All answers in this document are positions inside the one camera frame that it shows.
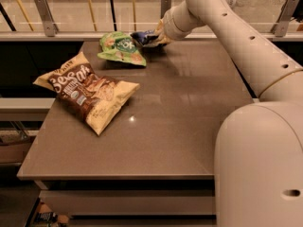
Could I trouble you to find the brown sesame chip bag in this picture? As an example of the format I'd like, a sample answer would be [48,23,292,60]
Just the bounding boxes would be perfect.
[34,52,139,135]

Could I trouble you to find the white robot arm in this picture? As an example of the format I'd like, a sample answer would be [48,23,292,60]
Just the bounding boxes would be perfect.
[161,0,303,227]

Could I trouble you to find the metal railing bracket right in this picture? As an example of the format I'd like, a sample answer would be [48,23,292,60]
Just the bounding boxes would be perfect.
[271,0,300,37]

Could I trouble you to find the metal railing bracket middle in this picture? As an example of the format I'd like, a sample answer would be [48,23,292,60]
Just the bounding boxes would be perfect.
[160,0,171,18]

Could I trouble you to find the metal railing bracket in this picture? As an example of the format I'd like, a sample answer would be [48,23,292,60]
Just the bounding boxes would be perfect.
[34,0,59,37]
[160,0,171,18]
[271,0,300,37]

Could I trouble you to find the green chip bag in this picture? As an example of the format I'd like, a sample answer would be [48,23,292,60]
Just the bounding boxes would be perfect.
[98,31,146,66]

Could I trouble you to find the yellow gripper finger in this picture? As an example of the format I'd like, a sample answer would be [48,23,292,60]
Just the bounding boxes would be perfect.
[154,20,171,45]

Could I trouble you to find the horizontal metal rail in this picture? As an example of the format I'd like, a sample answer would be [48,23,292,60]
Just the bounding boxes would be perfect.
[0,31,303,42]

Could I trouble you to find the metal railing bracket left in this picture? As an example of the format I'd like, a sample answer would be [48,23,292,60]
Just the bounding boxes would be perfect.
[34,0,59,37]

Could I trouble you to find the blue chip bag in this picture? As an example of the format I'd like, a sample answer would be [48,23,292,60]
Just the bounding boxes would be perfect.
[131,30,165,47]

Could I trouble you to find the grey drawer front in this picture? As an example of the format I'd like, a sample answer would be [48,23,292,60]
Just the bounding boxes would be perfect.
[40,190,216,217]

